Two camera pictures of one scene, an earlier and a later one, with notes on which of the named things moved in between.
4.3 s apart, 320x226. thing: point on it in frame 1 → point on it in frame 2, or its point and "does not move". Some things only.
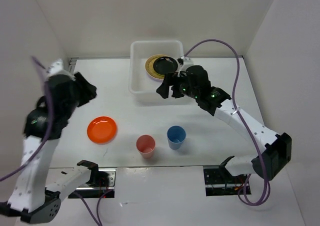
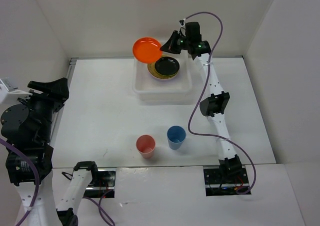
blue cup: x=176 y=135 does not move
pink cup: x=146 y=144 does not move
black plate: x=165 y=65 does not move
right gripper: x=163 y=90 → x=169 y=46
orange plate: x=102 y=129 → x=147 y=50
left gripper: x=89 y=91 → x=58 y=88
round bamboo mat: x=150 y=68 does not move
